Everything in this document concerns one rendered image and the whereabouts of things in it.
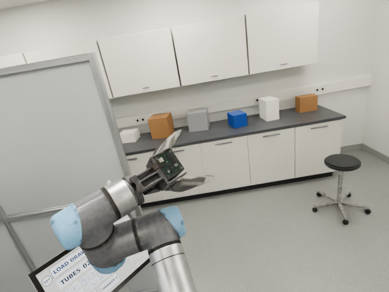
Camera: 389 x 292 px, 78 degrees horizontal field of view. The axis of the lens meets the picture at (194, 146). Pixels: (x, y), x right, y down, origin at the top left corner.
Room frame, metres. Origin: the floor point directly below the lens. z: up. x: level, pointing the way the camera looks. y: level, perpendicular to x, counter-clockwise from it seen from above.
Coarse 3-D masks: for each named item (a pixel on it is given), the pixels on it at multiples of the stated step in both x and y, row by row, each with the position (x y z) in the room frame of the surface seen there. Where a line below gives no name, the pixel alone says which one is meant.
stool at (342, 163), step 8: (328, 160) 2.27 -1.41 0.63; (336, 160) 2.24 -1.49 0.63; (344, 160) 2.22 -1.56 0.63; (352, 160) 2.19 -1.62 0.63; (336, 168) 2.13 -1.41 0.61; (344, 168) 2.10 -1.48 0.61; (352, 168) 2.07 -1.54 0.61; (320, 192) 2.46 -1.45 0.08; (336, 200) 2.26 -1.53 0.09; (368, 208) 2.06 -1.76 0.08; (344, 216) 1.99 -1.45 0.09; (344, 224) 1.96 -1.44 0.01
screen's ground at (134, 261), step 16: (64, 256) 0.89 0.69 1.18; (144, 256) 1.00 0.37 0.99; (48, 272) 0.83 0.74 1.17; (64, 272) 0.84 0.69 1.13; (80, 272) 0.86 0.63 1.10; (128, 272) 0.92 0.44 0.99; (48, 288) 0.78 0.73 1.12; (64, 288) 0.80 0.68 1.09; (96, 288) 0.83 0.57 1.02; (112, 288) 0.84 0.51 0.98
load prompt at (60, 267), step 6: (78, 252) 0.92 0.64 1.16; (66, 258) 0.89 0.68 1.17; (72, 258) 0.89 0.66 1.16; (78, 258) 0.90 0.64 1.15; (60, 264) 0.86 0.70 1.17; (66, 264) 0.87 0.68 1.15; (72, 264) 0.88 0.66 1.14; (54, 270) 0.84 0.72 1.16; (60, 270) 0.84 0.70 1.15; (66, 270) 0.85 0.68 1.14; (54, 276) 0.82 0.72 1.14
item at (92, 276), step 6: (126, 258) 0.96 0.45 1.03; (90, 270) 0.88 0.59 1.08; (84, 276) 0.85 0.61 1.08; (90, 276) 0.86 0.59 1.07; (96, 276) 0.86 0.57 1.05; (102, 276) 0.87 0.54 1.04; (78, 282) 0.83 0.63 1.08; (84, 282) 0.83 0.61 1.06; (90, 282) 0.84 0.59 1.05; (96, 282) 0.85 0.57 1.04; (66, 288) 0.80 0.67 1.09; (72, 288) 0.80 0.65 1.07; (78, 288) 0.81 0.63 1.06; (84, 288) 0.81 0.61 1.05; (90, 288) 0.82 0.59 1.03
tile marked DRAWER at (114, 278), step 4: (112, 276) 0.88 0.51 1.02; (116, 276) 0.89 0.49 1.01; (108, 280) 0.86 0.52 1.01; (112, 280) 0.87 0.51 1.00; (116, 280) 0.87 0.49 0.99; (100, 284) 0.84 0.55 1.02; (104, 284) 0.85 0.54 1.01; (108, 284) 0.85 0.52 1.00; (112, 284) 0.86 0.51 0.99; (100, 288) 0.83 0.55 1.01; (104, 288) 0.84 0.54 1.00; (108, 288) 0.84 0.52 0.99
